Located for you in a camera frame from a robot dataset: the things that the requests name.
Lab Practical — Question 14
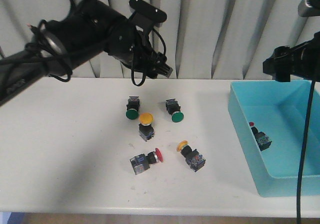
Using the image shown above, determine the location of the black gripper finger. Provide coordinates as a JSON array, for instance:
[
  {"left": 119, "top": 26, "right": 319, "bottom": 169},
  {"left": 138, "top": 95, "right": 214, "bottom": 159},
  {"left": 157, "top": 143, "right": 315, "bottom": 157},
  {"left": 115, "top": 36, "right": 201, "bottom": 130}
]
[{"left": 156, "top": 63, "right": 173, "bottom": 78}]

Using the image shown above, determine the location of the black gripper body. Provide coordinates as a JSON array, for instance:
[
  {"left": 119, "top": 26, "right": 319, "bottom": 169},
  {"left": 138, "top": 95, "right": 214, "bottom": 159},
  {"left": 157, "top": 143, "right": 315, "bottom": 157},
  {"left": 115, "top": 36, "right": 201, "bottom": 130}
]
[{"left": 120, "top": 31, "right": 167, "bottom": 79}]

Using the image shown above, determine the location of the yellow push button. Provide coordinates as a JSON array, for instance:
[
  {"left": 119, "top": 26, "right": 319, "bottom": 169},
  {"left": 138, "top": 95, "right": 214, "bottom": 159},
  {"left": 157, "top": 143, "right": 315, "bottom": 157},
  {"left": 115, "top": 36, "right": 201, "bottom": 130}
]
[
  {"left": 176, "top": 140, "right": 206, "bottom": 172},
  {"left": 139, "top": 113, "right": 155, "bottom": 141}
]

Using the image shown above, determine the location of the red push button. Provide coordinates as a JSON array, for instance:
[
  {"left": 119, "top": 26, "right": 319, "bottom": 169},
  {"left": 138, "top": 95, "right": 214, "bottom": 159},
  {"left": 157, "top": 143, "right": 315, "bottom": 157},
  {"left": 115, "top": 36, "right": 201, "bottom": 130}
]
[
  {"left": 249, "top": 122, "right": 272, "bottom": 151},
  {"left": 129, "top": 148, "right": 164, "bottom": 175}
]

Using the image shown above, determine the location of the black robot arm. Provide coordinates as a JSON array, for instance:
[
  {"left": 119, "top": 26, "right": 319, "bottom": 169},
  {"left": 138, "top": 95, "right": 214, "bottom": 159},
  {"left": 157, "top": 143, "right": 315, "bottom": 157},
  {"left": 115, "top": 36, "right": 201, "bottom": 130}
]
[{"left": 0, "top": 0, "right": 172, "bottom": 104}]

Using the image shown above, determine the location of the light blue plastic box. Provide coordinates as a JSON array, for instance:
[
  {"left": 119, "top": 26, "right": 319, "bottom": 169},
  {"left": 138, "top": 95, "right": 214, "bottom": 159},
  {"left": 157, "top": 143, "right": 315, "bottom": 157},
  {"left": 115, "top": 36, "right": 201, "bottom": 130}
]
[{"left": 228, "top": 80, "right": 311, "bottom": 197}]

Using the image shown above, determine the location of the right green push button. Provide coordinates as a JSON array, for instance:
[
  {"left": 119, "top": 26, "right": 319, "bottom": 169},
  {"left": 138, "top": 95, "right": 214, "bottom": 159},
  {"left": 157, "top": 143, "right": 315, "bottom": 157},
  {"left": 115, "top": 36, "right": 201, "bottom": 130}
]
[{"left": 165, "top": 99, "right": 184, "bottom": 123}]

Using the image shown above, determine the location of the green push button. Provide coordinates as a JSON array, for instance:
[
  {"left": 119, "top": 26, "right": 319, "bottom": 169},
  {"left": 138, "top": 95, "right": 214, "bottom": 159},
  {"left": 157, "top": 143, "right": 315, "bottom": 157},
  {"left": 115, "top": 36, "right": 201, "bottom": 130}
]
[
  {"left": 165, "top": 99, "right": 184, "bottom": 123},
  {"left": 125, "top": 96, "right": 140, "bottom": 120}
]

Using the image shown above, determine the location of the left green push button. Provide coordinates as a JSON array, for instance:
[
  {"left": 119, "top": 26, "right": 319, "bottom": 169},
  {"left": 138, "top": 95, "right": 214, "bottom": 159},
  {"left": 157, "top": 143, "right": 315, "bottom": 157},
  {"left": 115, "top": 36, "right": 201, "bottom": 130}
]
[{"left": 125, "top": 96, "right": 140, "bottom": 120}]

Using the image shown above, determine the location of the grey pleated curtain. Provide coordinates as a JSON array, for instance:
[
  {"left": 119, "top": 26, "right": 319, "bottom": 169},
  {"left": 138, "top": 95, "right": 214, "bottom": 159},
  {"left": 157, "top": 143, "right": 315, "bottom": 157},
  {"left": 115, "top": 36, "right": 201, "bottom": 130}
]
[{"left": 0, "top": 0, "right": 320, "bottom": 80}]

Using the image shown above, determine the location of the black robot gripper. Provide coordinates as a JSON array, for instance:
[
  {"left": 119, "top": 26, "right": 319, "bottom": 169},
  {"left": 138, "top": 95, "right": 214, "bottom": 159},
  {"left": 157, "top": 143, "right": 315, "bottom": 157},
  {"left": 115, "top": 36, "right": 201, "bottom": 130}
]
[{"left": 262, "top": 32, "right": 320, "bottom": 82}]

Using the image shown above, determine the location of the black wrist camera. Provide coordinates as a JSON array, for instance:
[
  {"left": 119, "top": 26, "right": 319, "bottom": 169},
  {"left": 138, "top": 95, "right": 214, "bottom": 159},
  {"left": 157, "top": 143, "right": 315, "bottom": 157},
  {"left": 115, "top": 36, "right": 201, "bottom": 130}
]
[{"left": 129, "top": 0, "right": 167, "bottom": 28}]

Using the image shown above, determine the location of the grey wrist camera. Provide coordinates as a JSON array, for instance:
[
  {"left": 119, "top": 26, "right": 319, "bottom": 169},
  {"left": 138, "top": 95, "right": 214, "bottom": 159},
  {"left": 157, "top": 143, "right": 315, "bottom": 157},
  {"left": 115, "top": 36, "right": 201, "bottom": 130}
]
[{"left": 298, "top": 0, "right": 320, "bottom": 18}]

